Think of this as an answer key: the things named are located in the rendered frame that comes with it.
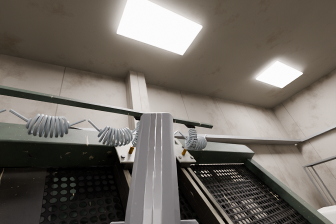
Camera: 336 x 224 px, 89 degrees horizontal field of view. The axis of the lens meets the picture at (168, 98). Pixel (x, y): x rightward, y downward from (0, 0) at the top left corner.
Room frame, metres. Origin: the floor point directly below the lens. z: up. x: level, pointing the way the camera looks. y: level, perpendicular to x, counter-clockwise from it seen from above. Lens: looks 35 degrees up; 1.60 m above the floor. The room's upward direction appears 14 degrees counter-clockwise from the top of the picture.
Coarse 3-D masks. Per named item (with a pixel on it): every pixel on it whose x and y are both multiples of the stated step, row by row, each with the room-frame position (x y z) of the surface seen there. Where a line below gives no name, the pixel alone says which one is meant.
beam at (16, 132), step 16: (0, 128) 0.42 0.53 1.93; (16, 128) 0.44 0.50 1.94; (32, 128) 0.47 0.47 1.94; (0, 144) 0.42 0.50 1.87; (16, 144) 0.44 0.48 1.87; (32, 144) 0.46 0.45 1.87; (48, 144) 0.49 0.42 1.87; (64, 144) 0.52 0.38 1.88; (80, 144) 0.55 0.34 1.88; (96, 144) 0.59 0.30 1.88; (208, 144) 1.09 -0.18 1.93; (224, 144) 1.22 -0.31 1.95; (0, 160) 0.46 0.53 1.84; (16, 160) 0.48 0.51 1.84; (32, 160) 0.51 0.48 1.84; (48, 160) 0.54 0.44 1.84; (64, 160) 0.57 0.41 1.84; (80, 160) 0.61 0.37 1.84; (96, 160) 0.65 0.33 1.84; (112, 160) 0.69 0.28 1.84; (208, 160) 1.10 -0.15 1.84; (224, 160) 1.21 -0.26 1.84; (240, 160) 1.34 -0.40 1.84
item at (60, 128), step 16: (16, 96) 0.32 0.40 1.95; (32, 96) 0.34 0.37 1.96; (48, 96) 0.36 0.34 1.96; (0, 112) 0.33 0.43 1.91; (16, 112) 0.35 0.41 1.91; (112, 112) 0.51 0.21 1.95; (128, 112) 0.54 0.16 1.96; (144, 112) 0.59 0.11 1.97; (48, 128) 0.39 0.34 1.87; (64, 128) 0.44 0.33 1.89; (96, 128) 0.49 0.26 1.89; (112, 128) 0.51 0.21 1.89; (128, 128) 0.55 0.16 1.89; (112, 144) 0.53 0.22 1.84; (192, 144) 0.77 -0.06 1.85
